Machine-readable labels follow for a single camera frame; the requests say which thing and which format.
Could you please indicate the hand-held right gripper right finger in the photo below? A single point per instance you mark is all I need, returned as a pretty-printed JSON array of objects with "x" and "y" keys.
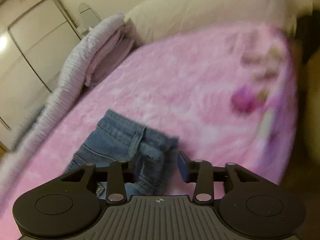
[{"x": 182, "y": 167}]

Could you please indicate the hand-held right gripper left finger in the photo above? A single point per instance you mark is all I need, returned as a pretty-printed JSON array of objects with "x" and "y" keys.
[{"x": 116, "y": 177}]

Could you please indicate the blue denim jeans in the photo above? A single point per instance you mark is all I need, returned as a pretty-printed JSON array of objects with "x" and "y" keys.
[{"x": 117, "y": 135}]

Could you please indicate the pink floral bedsheet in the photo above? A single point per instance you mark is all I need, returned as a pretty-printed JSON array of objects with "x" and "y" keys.
[{"x": 187, "y": 92}]

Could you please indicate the lavender folded blanket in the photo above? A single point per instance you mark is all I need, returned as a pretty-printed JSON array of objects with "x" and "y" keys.
[{"x": 110, "y": 57}]

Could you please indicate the striped white quilt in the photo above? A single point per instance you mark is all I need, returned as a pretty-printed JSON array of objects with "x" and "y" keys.
[{"x": 75, "y": 52}]

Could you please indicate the cream wardrobe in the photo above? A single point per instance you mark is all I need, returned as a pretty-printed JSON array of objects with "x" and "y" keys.
[{"x": 30, "y": 42}]

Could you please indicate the white pillow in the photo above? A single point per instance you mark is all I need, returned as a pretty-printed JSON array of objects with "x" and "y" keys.
[{"x": 212, "y": 7}]

